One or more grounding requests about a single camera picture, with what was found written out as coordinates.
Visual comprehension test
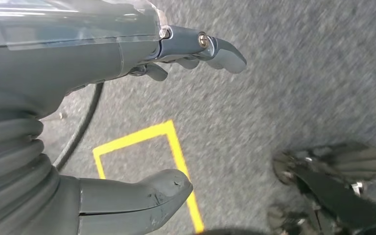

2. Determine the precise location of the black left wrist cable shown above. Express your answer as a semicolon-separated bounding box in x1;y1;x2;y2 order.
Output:
53;82;105;171

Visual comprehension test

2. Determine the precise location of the yellow floor tape square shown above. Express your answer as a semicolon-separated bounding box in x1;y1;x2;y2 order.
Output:
92;120;206;234

